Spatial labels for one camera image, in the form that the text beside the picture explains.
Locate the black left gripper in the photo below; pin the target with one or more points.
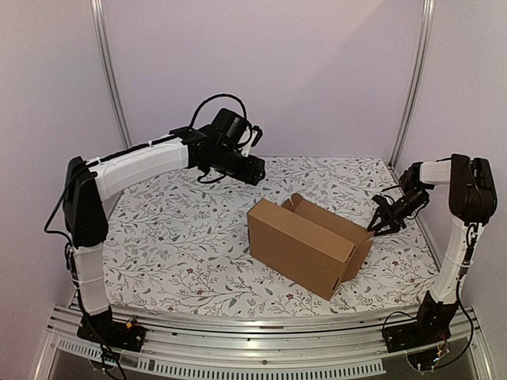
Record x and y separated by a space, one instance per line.
252 173

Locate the right aluminium frame post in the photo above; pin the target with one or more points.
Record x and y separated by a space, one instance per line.
424 36

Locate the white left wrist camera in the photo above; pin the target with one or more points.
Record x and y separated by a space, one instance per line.
249 139

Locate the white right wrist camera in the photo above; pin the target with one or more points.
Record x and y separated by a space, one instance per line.
383 199

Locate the floral patterned table mat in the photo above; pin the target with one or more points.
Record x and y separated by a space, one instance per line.
175 245

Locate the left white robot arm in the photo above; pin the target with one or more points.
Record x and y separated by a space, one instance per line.
223 145

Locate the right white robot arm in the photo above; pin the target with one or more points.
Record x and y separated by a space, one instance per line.
472 201

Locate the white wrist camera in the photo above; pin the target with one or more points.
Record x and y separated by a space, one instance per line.
249 139
383 199

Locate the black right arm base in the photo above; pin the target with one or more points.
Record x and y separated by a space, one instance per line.
430 326

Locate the left aluminium frame post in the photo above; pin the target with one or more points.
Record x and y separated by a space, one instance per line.
105 56

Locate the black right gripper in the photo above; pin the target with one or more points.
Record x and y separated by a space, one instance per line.
391 210

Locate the brown cardboard box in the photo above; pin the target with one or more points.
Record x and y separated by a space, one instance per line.
308 244

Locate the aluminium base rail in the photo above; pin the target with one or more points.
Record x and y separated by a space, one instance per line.
339 346

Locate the aluminium frame post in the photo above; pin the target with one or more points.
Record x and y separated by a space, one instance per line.
424 36
105 56

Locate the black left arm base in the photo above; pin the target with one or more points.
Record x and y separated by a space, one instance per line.
103 329

